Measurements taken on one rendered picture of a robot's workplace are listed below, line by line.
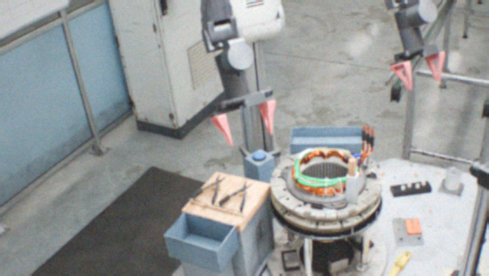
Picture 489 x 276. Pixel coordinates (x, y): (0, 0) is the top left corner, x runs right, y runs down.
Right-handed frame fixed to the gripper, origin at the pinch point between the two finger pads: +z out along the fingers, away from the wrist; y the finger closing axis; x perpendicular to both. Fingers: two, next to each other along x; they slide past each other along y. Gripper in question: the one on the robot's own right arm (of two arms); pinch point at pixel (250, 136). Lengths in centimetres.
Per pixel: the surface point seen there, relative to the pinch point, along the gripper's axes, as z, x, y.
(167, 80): -37, 245, 28
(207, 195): 15.3, 36.3, -6.6
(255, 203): 20.5, 27.0, 4.2
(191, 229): 23.1, 35.0, -14.2
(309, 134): 9, 53, 37
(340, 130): 11, 48, 46
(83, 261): 52, 184, -59
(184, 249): 25.5, 24.5, -19.0
